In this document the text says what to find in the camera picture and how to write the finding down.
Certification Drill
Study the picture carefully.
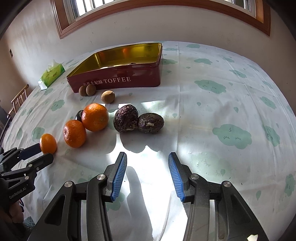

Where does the green tissue pack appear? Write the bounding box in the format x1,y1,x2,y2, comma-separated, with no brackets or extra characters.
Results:
38,59,65,90

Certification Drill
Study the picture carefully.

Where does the small orange kumquat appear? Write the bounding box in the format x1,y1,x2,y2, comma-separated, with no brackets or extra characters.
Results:
40,133,57,154

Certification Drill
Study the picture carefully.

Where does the brown longan single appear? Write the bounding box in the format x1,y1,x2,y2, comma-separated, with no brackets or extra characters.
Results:
101,90,115,104

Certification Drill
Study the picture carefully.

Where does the wrinkled passion fruit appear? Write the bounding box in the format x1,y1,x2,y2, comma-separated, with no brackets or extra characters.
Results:
113,104,138,133
138,113,164,133

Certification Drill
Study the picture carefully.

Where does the person left hand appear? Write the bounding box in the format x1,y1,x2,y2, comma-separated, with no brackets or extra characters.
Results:
1,201,23,223

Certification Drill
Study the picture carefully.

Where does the large orange tangerine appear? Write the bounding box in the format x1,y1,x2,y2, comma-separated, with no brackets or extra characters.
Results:
82,103,109,132

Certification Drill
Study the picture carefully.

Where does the medium orange tangerine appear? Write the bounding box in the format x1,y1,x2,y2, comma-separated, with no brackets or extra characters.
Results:
63,120,87,148

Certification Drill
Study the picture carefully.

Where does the dark cherry tomato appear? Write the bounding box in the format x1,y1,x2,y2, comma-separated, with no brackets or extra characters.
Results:
75,110,83,122

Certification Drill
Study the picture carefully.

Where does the brown longan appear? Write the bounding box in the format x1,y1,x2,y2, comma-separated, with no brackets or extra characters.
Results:
79,85,87,96
86,84,96,96

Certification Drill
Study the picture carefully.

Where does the wooden window frame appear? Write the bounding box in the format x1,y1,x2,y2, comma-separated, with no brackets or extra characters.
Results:
50,1,271,42

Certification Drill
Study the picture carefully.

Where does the cloud pattern tablecloth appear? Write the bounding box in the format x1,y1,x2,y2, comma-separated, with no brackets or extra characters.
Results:
4,42,295,240

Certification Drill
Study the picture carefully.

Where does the red gold toffee tin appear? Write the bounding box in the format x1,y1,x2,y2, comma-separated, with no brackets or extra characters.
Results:
67,43,163,93

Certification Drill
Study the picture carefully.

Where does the wooden chair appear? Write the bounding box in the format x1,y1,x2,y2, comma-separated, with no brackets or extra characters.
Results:
8,84,30,118

